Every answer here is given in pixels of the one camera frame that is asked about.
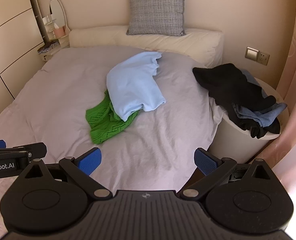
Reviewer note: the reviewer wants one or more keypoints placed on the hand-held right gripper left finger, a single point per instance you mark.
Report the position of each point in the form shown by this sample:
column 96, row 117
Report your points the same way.
column 90, row 161

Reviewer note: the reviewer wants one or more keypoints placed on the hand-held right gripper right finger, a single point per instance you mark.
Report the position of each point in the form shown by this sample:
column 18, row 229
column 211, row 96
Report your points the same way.
column 205, row 163

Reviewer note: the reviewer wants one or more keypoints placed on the green knit sweater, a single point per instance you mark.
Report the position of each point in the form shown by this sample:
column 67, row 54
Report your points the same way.
column 105, row 127

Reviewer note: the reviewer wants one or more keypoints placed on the light blue shirt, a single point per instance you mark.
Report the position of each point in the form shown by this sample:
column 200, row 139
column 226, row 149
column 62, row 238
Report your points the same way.
column 133, row 87

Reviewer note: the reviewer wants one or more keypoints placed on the round white bedside table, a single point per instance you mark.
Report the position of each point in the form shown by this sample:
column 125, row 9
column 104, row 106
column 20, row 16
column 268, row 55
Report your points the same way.
column 233, row 142

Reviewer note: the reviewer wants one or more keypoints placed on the light grey duvet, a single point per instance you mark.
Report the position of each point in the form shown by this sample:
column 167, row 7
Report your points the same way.
column 50, row 92

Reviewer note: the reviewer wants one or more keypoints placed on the blue garment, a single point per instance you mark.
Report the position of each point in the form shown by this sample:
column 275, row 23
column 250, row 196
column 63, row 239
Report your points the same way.
column 263, row 115

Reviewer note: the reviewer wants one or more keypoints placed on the black garment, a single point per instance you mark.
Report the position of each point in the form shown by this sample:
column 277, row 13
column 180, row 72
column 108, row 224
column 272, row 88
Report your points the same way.
column 228, row 85

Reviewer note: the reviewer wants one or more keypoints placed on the dark patterned pouch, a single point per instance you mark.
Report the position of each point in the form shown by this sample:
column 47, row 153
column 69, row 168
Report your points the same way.
column 47, row 48

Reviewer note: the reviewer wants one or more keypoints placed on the cream wardrobe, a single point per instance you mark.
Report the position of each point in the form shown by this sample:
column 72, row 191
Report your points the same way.
column 7, row 30

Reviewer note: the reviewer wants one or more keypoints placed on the cream bed headboard cushion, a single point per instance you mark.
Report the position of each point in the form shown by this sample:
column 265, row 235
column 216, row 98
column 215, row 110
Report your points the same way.
column 200, row 45

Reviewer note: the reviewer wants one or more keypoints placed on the pink cup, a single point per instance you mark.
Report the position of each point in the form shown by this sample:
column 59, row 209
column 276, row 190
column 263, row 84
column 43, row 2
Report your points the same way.
column 58, row 31

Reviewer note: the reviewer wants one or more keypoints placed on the white tiered organizer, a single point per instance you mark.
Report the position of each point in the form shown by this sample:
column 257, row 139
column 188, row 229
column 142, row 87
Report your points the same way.
column 49, row 25

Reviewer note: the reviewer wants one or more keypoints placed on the oval mirror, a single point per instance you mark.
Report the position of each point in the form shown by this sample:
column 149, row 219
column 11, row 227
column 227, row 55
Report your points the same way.
column 57, row 10

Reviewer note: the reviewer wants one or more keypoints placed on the grey checked pillow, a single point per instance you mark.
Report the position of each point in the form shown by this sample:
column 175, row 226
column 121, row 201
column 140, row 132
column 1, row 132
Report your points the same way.
column 155, row 7

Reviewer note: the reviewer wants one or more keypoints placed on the gold wall switch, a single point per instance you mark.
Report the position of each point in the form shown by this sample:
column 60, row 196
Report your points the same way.
column 251, row 53

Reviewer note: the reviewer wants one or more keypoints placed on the gold wall socket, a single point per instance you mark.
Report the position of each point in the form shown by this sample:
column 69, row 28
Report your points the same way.
column 263, row 58

